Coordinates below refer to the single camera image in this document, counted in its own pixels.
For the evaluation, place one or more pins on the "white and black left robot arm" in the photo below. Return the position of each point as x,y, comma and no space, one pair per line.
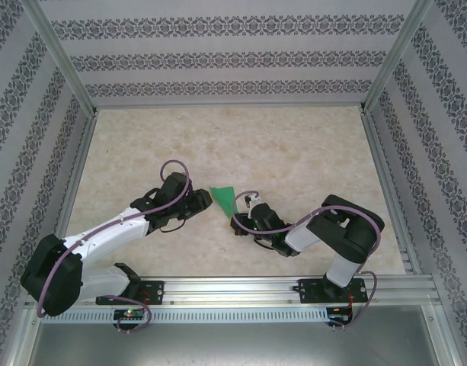
111,236

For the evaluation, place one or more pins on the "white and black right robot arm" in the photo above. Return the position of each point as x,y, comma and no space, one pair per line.
343,236

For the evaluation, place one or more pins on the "grey metal sheet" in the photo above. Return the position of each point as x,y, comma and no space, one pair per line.
233,347

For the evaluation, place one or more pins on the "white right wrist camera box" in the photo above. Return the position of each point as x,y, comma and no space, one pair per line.
249,206

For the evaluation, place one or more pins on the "aluminium mounting rail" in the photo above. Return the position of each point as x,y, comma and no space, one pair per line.
233,289

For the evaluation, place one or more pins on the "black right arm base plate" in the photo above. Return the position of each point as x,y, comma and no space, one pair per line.
309,291

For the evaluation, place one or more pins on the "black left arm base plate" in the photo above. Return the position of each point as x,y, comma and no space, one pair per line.
155,289

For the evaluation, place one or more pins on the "aluminium table side rail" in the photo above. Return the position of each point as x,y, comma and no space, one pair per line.
378,152
80,152

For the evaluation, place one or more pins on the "aluminium frame post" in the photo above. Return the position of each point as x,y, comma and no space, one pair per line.
394,57
63,57

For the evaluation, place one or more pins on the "aluminium frame leg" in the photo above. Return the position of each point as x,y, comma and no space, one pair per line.
444,335
21,335

